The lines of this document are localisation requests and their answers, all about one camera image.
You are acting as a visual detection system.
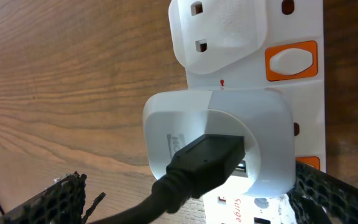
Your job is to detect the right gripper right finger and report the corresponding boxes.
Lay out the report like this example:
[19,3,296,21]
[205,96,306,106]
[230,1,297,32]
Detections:
[287,161,358,224]

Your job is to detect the white USB wall adapter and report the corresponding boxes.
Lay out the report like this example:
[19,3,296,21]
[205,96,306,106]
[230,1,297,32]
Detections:
[142,90,295,197]

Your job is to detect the white power strip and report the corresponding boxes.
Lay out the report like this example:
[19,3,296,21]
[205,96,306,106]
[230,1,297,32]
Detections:
[168,1,326,223]

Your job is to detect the black USB charging cable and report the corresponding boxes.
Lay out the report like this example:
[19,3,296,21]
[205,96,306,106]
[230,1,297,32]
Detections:
[85,134,246,224]

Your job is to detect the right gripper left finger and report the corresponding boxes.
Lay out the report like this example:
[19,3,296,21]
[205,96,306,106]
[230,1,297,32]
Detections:
[0,172,106,224]

